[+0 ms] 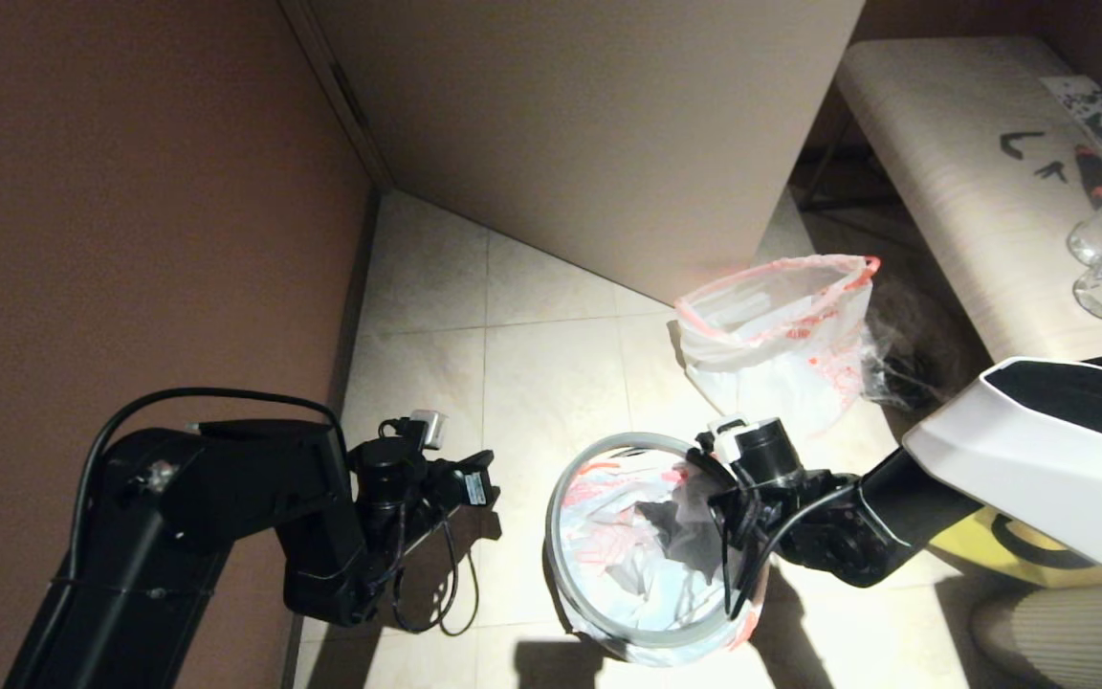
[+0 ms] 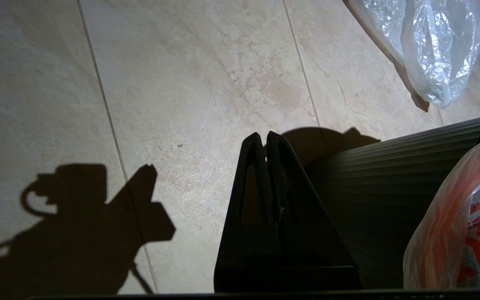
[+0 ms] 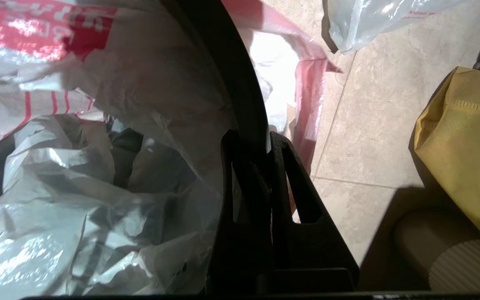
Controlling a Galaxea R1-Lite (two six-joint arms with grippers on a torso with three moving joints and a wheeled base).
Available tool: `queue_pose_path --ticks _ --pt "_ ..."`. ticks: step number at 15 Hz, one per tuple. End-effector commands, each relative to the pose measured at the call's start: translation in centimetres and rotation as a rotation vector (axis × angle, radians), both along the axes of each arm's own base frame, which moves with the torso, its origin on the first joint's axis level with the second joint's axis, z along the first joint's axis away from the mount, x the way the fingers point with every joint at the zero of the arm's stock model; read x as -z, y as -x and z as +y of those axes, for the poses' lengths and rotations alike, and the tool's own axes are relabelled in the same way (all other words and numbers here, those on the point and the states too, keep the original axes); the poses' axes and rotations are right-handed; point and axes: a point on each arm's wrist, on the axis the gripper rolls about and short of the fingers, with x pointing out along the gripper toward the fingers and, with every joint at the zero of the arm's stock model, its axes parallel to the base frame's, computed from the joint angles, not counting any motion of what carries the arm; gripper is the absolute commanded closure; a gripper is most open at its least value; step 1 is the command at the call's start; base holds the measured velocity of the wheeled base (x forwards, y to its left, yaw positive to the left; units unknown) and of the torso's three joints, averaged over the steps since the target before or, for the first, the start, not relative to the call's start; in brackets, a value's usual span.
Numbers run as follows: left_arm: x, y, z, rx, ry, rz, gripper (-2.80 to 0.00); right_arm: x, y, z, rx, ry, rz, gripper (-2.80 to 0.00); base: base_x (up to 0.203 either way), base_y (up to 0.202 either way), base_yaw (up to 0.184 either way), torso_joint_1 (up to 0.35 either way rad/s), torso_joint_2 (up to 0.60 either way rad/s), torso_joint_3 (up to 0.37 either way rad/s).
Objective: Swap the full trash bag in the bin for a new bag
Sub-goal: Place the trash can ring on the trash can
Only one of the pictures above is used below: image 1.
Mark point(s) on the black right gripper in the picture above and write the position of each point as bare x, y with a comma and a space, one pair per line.
819, 526

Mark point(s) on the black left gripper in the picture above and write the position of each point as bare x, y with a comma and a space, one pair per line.
441, 490

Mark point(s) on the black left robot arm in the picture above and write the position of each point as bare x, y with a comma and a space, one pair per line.
207, 517

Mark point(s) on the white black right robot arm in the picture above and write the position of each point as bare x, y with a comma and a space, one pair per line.
1039, 459

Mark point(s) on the yellow fabric tote bag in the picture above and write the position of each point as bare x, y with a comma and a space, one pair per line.
981, 550

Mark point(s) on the clear bag with black contents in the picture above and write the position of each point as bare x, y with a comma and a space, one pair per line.
905, 359

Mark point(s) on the black cylindrical wrist motor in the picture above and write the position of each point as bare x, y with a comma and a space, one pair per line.
388, 472

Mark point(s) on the beige door panel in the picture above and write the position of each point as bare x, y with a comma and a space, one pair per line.
589, 144

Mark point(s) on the light wood grain table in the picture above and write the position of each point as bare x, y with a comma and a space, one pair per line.
953, 191

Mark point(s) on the small black allen key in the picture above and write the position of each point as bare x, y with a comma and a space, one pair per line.
1048, 173

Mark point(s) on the large black allen key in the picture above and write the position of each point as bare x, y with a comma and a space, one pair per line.
1014, 148

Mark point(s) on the red black screwdriver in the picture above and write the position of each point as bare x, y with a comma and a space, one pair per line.
1091, 177

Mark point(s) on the printed paper leaflet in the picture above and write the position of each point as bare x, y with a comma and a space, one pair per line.
1082, 100

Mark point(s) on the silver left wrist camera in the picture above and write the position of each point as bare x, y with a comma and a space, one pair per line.
417, 428

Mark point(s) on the black cylindrical wrist camera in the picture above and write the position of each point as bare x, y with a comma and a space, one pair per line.
761, 450

